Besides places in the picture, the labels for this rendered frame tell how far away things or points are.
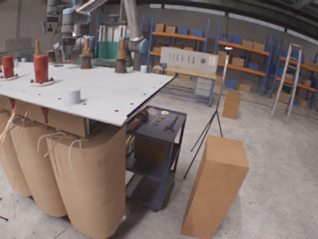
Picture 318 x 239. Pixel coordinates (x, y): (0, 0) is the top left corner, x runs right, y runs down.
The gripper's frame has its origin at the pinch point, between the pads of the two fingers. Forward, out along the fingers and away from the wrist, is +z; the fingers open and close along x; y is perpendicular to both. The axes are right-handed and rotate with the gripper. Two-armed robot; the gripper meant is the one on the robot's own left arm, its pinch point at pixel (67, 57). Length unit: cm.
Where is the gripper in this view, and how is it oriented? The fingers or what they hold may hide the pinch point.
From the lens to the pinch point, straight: 132.2
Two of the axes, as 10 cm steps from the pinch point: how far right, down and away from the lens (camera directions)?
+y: 9.6, 2.0, -2.0
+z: -1.1, 9.1, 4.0
